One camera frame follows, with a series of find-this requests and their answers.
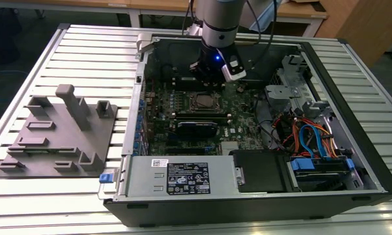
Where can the silver CPU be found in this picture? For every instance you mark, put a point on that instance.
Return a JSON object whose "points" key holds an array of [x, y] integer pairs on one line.
{"points": [[205, 101]]}

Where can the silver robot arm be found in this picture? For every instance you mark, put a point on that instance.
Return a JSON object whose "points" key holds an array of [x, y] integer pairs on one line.
{"points": [[219, 24]]}

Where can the CPU socket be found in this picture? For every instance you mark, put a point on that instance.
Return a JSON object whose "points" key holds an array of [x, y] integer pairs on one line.
{"points": [[193, 110]]}

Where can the black expansion slot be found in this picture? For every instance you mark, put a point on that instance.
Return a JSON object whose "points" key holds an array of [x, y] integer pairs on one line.
{"points": [[190, 148], [190, 154]]}

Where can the black plastic cover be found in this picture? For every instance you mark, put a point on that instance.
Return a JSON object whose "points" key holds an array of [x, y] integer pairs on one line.
{"points": [[262, 171]]}

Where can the grey case latch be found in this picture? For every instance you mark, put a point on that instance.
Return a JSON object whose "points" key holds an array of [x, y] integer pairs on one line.
{"points": [[143, 40]]}

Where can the green motherboard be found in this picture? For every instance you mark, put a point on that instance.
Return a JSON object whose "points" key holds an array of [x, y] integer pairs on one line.
{"points": [[245, 122]]}

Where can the black graphics card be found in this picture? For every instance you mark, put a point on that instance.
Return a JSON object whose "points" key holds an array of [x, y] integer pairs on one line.
{"points": [[197, 129]]}

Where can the small silver heat sink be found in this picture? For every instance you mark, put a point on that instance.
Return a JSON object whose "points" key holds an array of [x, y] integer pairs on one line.
{"points": [[230, 145]]}

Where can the wooden desk white legs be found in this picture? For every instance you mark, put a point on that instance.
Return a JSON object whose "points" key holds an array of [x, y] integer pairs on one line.
{"points": [[308, 12], [53, 1]]}

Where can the silver power supply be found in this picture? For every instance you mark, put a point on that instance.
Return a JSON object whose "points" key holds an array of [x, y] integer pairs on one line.
{"points": [[143, 176]]}

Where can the hard disk in blue carrier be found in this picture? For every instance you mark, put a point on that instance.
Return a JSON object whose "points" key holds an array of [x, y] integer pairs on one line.
{"points": [[302, 164]]}

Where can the grey parts rack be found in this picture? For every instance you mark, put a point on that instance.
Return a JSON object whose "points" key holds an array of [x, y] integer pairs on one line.
{"points": [[69, 137]]}

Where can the wooden cabinet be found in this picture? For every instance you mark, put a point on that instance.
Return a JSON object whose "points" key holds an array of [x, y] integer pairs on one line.
{"points": [[373, 24]]}

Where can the blue case latch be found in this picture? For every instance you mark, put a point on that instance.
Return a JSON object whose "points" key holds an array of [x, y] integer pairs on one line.
{"points": [[106, 178]]}

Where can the black PC case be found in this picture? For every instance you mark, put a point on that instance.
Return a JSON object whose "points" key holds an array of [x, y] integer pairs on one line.
{"points": [[215, 213]]}

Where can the small silver wrist bracket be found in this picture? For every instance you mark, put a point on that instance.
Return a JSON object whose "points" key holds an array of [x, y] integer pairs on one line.
{"points": [[195, 66]]}

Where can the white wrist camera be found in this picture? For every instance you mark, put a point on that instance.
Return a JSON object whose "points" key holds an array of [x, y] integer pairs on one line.
{"points": [[234, 68]]}

